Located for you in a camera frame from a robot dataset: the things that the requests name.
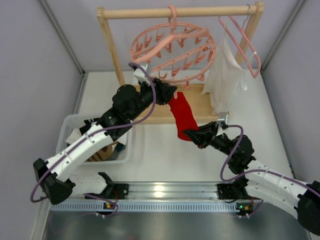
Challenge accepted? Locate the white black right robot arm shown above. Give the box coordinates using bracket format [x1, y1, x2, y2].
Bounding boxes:
[183, 121, 320, 236]

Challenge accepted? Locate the wooden clothes rack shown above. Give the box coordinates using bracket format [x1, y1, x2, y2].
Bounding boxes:
[96, 1, 265, 124]

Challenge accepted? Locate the white undershirt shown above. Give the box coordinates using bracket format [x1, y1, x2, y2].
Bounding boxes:
[201, 20, 248, 115]

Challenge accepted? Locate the brown striped sock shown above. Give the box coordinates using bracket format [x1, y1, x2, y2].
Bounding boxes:
[86, 141, 118, 162]

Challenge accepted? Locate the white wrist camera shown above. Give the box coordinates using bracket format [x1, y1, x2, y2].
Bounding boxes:
[133, 63, 153, 85]
[216, 112, 229, 136]

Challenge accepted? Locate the pink round clip hanger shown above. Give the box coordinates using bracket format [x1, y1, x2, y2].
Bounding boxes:
[130, 5, 216, 87]

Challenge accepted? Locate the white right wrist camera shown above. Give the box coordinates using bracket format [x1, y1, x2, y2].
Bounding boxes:
[216, 112, 229, 136]

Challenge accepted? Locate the black sock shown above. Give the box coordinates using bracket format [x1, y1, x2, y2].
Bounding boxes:
[79, 118, 98, 135]

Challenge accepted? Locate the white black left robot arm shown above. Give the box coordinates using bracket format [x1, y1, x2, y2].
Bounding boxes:
[33, 78, 177, 205]

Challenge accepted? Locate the pink clothes hanger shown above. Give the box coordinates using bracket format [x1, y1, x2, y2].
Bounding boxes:
[218, 1, 265, 78]

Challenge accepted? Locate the white plastic laundry basket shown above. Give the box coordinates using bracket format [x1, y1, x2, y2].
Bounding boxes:
[55, 114, 133, 166]

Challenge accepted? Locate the aluminium mounting rail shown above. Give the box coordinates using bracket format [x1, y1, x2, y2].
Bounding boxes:
[39, 181, 313, 213]

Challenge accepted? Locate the white ankle sock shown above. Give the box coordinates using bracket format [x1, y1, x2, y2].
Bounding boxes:
[65, 128, 82, 145]

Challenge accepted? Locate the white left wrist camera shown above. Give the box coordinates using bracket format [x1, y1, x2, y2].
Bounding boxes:
[133, 63, 153, 85]

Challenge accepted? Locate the dark green christmas sock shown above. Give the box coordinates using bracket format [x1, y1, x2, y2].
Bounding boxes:
[108, 142, 126, 161]

